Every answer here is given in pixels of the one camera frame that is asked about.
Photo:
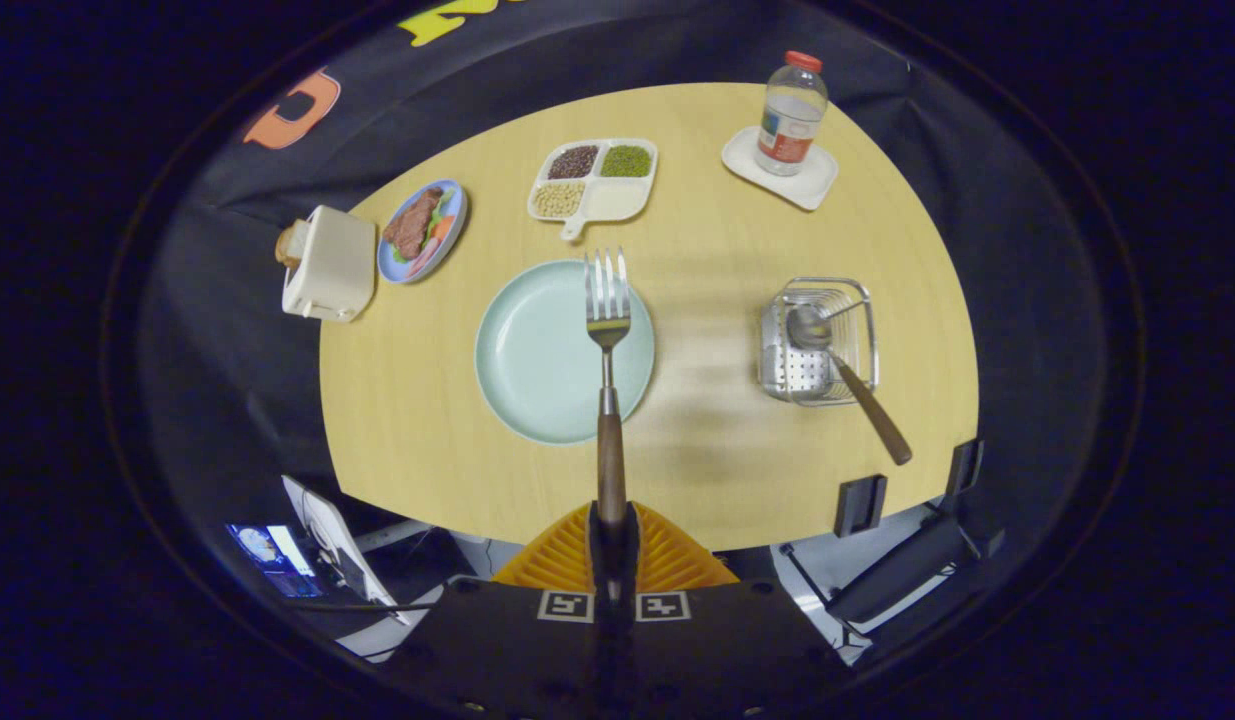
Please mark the white board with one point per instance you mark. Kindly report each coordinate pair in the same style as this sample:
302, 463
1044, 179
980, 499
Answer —
327, 530

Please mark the small blue plate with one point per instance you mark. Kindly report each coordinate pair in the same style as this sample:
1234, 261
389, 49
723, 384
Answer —
402, 271

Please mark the heap of green beans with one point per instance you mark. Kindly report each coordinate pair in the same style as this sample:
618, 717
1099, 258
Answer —
626, 161

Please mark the white toaster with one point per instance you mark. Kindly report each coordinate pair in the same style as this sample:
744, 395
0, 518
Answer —
337, 265

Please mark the black backdrop cloth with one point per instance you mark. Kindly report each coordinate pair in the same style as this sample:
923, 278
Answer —
1037, 300

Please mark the white square coaster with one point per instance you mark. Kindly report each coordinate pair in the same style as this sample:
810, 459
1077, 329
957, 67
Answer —
807, 189

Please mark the black metal stand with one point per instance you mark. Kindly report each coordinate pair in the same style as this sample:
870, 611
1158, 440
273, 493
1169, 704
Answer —
897, 570

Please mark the heap of pale beans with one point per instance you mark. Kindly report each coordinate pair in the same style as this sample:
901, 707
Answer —
557, 199

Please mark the heap of dark red beans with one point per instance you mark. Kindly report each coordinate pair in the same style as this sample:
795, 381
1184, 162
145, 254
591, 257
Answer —
573, 162

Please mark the toasted bread slice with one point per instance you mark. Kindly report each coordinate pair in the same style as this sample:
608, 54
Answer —
289, 248

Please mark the green and orange vegetable garnish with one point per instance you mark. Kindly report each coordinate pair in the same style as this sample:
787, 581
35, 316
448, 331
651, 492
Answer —
440, 232

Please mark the brown steak piece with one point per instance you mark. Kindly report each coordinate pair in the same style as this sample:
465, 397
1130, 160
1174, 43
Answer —
412, 228

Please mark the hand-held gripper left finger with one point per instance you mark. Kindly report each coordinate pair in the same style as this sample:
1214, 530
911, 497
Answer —
599, 560

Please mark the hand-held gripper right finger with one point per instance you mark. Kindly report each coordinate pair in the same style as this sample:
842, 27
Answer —
629, 560

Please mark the black table clamp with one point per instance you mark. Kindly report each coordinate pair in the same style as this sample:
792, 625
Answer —
964, 465
860, 505

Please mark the clear bottle with red cap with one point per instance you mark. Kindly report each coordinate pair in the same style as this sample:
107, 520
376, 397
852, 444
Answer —
789, 120

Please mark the light green plate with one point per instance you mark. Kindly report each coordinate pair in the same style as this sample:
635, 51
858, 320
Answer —
537, 360

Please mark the white divided tray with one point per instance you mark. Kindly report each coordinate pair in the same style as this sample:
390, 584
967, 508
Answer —
617, 200

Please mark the lit screen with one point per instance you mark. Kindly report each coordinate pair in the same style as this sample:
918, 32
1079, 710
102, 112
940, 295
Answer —
272, 555

